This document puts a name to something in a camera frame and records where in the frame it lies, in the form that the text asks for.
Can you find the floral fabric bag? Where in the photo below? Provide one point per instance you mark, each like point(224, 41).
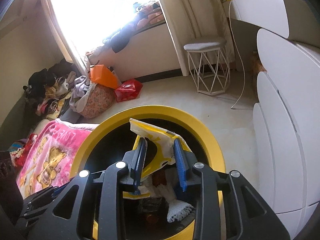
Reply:
point(98, 100)

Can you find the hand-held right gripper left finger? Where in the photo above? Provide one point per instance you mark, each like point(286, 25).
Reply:
point(140, 162)

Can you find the pile of clothes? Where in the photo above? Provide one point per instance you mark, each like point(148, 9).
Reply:
point(45, 80)

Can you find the window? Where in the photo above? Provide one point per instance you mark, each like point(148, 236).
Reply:
point(100, 5)

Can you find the wide cream curtain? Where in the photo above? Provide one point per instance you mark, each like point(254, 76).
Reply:
point(190, 17)

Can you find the red drink can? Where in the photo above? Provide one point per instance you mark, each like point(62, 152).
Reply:
point(158, 178)

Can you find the floral quilt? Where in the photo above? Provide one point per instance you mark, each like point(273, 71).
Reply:
point(150, 17)

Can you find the pink bear printed blanket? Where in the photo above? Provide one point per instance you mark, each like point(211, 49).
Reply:
point(50, 142)

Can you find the narrow cream curtain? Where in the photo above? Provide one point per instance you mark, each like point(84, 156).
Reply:
point(80, 57)

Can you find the red cloth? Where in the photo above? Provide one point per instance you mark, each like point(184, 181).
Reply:
point(25, 150)

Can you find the yellow rimmed black bin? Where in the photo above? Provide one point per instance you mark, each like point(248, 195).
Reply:
point(150, 110)

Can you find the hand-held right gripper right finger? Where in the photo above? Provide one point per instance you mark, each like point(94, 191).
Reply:
point(180, 167)

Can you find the white petal shaped cabinet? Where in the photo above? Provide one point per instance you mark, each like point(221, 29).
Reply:
point(287, 105)

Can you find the dark jacket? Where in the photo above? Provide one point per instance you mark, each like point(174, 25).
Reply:
point(120, 42)

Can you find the grey white clothes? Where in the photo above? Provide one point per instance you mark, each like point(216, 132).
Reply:
point(80, 87)

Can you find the red shopping bag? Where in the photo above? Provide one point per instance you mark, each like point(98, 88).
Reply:
point(128, 88)

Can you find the yellow white packet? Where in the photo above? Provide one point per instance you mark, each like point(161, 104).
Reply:
point(160, 140)

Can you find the orange bag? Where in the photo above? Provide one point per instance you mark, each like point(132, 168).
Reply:
point(103, 76)

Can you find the grey headboard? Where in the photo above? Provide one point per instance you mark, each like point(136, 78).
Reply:
point(15, 122)

